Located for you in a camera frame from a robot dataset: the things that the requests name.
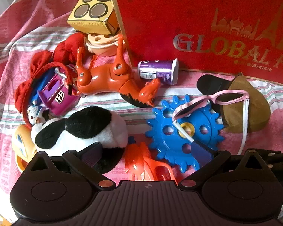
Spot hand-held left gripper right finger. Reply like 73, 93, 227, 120
178, 140, 265, 190

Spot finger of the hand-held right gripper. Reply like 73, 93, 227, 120
256, 149, 283, 169

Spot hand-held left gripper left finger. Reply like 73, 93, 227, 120
28, 142, 114, 190

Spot blue toy gear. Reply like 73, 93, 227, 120
145, 95, 226, 174

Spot orange toy water gun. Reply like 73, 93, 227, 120
123, 142, 179, 182

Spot brown hat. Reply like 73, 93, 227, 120
196, 74, 271, 134

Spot pink sunglasses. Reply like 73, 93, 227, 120
171, 90, 251, 155

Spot red cardboard box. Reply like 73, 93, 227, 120
107, 0, 283, 87

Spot panda plush toy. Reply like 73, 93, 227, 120
31, 106, 129, 174

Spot purple toy house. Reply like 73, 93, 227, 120
38, 73, 80, 117

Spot yellow round toy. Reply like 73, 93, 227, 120
12, 124, 38, 174

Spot orange toy horse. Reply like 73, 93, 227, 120
74, 34, 161, 108

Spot purple yogurt cup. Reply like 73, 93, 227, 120
137, 58, 179, 85

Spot red cloth bag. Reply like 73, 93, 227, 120
14, 50, 79, 114

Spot red plush toy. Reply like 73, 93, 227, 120
52, 33, 90, 64

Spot yellow plastic object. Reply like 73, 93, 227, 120
0, 213, 12, 226

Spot peach plastic toy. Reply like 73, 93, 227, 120
85, 31, 124, 56

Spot pink striped blanket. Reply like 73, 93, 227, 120
0, 0, 283, 226

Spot yellow box with circles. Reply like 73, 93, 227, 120
67, 0, 120, 35

